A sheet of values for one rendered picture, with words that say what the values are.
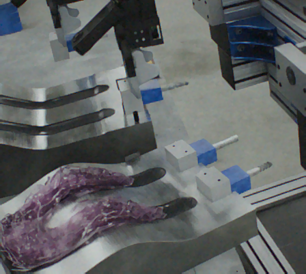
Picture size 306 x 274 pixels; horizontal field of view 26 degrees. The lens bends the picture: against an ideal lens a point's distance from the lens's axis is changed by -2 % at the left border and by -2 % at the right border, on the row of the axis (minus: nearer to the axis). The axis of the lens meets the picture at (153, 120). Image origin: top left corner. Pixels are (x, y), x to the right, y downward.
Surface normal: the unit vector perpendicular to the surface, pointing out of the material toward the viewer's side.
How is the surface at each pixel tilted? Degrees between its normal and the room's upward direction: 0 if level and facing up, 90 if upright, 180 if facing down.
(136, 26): 90
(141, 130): 90
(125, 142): 90
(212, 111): 0
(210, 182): 0
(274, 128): 0
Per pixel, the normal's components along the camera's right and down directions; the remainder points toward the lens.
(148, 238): 0.23, -0.92
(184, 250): 0.44, 0.38
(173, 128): -0.18, -0.85
